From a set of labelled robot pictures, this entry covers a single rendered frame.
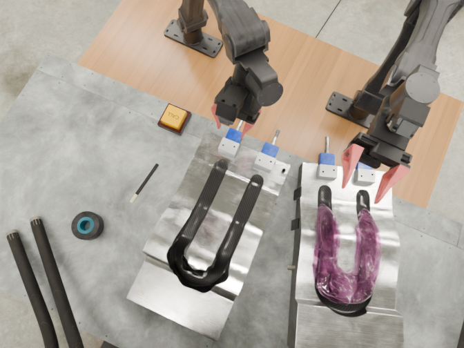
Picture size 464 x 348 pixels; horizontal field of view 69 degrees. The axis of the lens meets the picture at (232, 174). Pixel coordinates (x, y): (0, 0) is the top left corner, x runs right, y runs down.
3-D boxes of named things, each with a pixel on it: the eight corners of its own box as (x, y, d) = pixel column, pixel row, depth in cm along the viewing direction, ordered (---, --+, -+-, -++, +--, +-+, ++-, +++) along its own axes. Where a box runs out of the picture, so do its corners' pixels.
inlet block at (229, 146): (235, 116, 101) (236, 108, 96) (251, 122, 101) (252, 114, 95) (218, 154, 98) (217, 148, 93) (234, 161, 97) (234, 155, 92)
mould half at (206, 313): (208, 141, 106) (205, 123, 93) (285, 173, 103) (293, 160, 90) (132, 295, 94) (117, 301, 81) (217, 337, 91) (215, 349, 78)
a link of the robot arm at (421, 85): (445, 113, 54) (467, 54, 57) (394, 91, 55) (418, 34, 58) (408, 138, 66) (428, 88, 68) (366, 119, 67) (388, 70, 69)
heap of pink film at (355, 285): (312, 202, 95) (320, 197, 87) (375, 210, 95) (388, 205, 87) (306, 300, 88) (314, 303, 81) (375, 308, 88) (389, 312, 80)
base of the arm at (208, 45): (213, 44, 106) (224, 27, 107) (158, 18, 108) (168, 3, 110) (214, 59, 113) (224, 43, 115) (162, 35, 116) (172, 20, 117)
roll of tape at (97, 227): (88, 246, 97) (83, 245, 94) (70, 227, 98) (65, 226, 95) (110, 226, 99) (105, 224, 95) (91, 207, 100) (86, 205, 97)
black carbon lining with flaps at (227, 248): (217, 159, 97) (215, 148, 88) (268, 181, 95) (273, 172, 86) (161, 274, 89) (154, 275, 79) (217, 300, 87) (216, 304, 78)
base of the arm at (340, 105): (394, 126, 99) (402, 106, 101) (331, 97, 101) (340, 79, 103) (382, 135, 107) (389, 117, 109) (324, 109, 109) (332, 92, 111)
